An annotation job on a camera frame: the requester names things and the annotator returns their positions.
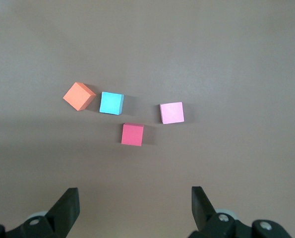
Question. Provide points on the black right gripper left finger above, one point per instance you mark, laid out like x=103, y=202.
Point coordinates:
x=60, y=213

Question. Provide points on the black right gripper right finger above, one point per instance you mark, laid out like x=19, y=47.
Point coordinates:
x=204, y=213

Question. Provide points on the orange foam block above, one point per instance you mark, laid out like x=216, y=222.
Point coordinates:
x=77, y=96

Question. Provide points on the light blue foam block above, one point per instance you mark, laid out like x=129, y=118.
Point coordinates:
x=110, y=102

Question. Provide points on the light pink foam block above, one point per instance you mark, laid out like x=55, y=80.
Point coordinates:
x=172, y=112

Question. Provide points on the red foam block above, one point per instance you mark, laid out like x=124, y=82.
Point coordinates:
x=132, y=135

